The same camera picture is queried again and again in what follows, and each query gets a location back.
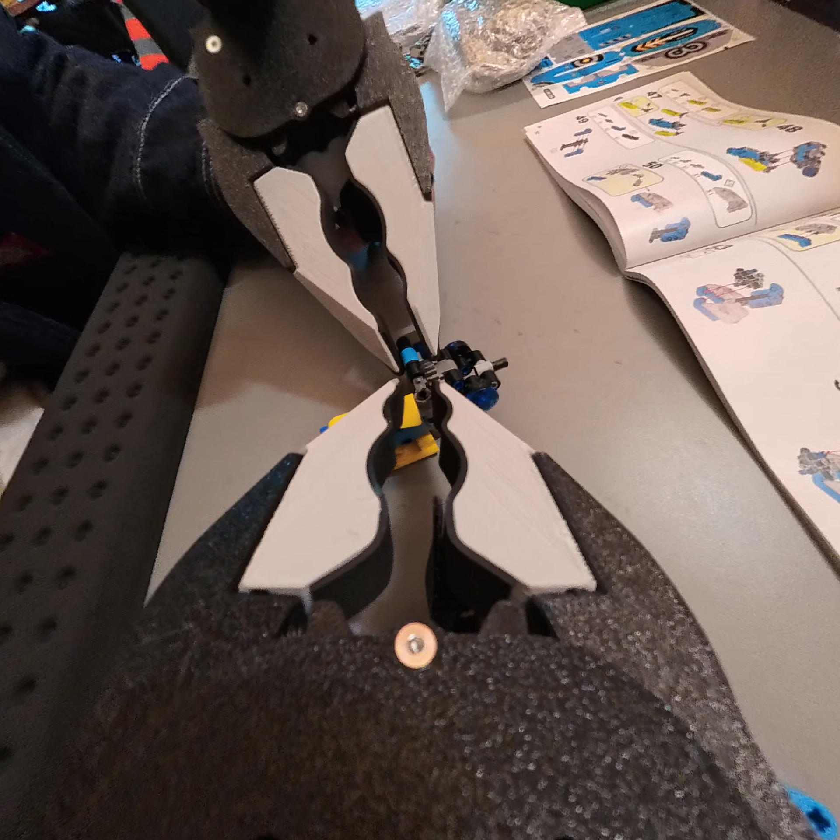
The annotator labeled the clear plastic bag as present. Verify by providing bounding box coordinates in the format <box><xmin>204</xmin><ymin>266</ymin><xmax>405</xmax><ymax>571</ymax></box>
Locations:
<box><xmin>427</xmin><ymin>0</ymin><xmax>588</xmax><ymax>112</ymax></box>
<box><xmin>355</xmin><ymin>0</ymin><xmax>447</xmax><ymax>73</ymax></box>

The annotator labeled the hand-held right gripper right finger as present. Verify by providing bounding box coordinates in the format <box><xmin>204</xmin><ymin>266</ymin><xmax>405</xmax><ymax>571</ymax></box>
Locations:
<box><xmin>434</xmin><ymin>381</ymin><xmax>599</xmax><ymax>618</ymax></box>

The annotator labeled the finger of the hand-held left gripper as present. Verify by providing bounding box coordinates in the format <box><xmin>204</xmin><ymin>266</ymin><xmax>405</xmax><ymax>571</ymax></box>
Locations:
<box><xmin>342</xmin><ymin>103</ymin><xmax>443</xmax><ymax>355</ymax></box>
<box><xmin>250</xmin><ymin>145</ymin><xmax>410</xmax><ymax>371</ymax></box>

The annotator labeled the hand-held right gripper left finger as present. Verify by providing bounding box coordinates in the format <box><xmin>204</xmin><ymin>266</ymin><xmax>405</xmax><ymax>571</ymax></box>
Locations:
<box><xmin>237</xmin><ymin>378</ymin><xmax>401</xmax><ymax>611</ymax></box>

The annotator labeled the yellow blue brick assembly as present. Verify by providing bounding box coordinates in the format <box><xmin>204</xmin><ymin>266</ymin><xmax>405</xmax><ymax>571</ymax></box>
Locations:
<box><xmin>315</xmin><ymin>392</ymin><xmax>443</xmax><ymax>471</ymax></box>

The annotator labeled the building instruction booklet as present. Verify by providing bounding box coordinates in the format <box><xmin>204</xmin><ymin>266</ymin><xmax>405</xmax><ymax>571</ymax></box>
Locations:
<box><xmin>525</xmin><ymin>73</ymin><xmax>840</xmax><ymax>568</ymax></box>

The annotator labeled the black perforated mat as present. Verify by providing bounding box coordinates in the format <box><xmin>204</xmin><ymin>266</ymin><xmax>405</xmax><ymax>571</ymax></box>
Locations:
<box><xmin>0</xmin><ymin>252</ymin><xmax>227</xmax><ymax>815</ymax></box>

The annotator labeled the grey desk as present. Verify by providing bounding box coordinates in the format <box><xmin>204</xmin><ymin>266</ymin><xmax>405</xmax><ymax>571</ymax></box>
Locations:
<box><xmin>145</xmin><ymin>0</ymin><xmax>840</xmax><ymax>840</ymax></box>

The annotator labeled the blue white leaflet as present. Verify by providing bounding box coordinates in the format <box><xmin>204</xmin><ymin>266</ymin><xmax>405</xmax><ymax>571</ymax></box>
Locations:
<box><xmin>525</xmin><ymin>0</ymin><xmax>756</xmax><ymax>109</ymax></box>

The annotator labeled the black blue brick assembly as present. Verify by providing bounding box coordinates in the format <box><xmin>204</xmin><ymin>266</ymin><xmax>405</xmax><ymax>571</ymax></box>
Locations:
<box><xmin>398</xmin><ymin>338</ymin><xmax>509</xmax><ymax>403</ymax></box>

